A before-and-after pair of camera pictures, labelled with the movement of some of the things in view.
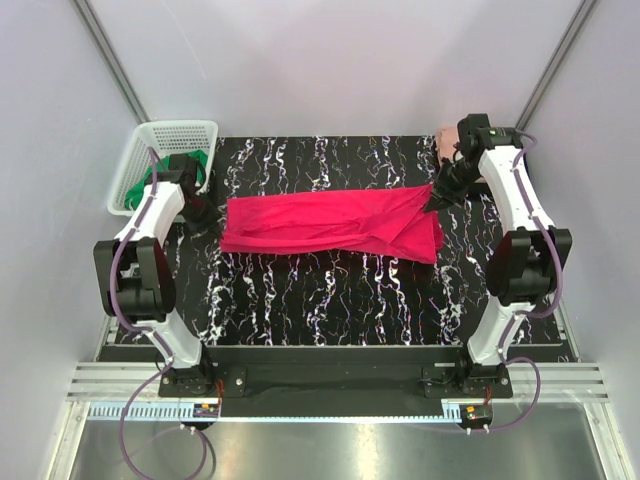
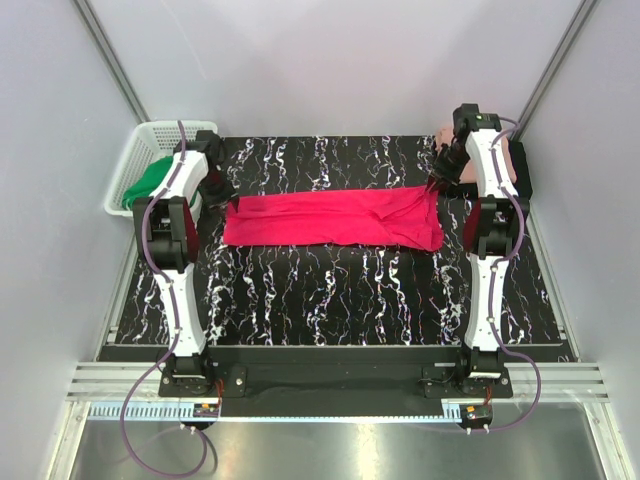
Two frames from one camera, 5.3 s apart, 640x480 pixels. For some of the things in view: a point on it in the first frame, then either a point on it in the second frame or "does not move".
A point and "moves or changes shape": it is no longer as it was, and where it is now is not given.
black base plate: [334, 382] does not move
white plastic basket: [150, 141] does not move
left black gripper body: [199, 214] to [215, 189]
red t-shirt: [389, 223] moves or changes shape
